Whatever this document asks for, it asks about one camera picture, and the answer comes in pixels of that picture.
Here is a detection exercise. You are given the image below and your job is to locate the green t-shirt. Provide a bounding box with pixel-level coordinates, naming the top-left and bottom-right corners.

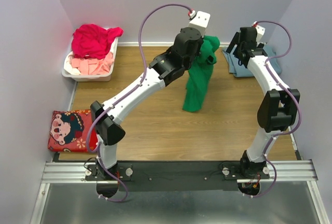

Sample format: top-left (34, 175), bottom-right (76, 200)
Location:
top-left (183, 35), bottom-right (220, 113)

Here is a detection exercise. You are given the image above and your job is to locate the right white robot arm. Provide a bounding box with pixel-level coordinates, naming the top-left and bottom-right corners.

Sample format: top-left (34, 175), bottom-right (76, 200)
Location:
top-left (226, 25), bottom-right (300, 178)

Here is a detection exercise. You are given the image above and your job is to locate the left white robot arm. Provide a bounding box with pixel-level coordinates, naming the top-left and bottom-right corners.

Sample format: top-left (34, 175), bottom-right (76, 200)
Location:
top-left (90, 27), bottom-right (203, 180)

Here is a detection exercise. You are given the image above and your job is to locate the white plastic bin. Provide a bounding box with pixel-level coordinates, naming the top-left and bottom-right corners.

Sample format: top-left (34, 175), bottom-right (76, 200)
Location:
top-left (61, 37), bottom-right (118, 82)

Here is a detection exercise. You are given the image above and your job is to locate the magenta t-shirt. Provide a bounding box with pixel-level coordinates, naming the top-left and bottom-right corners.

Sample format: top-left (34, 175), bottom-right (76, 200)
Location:
top-left (71, 24), bottom-right (123, 60)

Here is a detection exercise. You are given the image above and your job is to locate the pink t-shirt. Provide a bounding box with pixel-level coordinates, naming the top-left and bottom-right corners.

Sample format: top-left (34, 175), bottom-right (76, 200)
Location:
top-left (69, 52), bottom-right (115, 75)

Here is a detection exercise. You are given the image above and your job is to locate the white cloth in bin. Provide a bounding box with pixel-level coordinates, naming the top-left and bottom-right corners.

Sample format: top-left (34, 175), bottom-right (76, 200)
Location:
top-left (64, 57), bottom-right (81, 75)

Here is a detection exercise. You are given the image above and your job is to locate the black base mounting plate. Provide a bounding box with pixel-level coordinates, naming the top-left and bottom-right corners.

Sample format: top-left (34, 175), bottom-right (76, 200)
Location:
top-left (85, 160), bottom-right (270, 194)

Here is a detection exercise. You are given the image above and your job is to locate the red cartoon folded cloth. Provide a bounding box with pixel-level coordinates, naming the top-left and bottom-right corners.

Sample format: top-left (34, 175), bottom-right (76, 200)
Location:
top-left (48, 109), bottom-right (98, 153)

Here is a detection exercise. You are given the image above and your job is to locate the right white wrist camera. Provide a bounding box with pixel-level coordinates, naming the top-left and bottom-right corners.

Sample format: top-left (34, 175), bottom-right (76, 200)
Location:
top-left (252, 21), bottom-right (266, 43)

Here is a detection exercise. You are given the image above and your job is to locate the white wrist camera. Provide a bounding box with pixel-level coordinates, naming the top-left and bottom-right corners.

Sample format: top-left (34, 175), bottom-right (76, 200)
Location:
top-left (252, 21), bottom-right (266, 43)
top-left (188, 11), bottom-right (211, 33)

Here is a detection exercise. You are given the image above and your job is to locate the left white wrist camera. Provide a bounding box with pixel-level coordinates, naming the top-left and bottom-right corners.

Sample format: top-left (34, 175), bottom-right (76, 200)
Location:
top-left (188, 11), bottom-right (211, 33)

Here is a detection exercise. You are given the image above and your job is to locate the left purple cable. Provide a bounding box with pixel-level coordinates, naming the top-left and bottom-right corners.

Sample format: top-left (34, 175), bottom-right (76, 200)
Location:
top-left (87, 3), bottom-right (192, 202)

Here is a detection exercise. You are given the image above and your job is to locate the purple cable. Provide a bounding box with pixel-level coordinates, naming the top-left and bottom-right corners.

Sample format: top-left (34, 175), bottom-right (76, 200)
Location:
top-left (251, 21), bottom-right (303, 199)
top-left (87, 3), bottom-right (192, 202)

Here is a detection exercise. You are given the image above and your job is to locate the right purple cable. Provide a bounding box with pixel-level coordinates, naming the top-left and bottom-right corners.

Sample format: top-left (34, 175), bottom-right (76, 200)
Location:
top-left (251, 21), bottom-right (303, 199)

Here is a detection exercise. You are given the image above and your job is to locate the aluminium rail frame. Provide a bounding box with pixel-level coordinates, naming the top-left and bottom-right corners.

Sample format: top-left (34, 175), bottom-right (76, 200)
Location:
top-left (31, 160), bottom-right (329, 223)

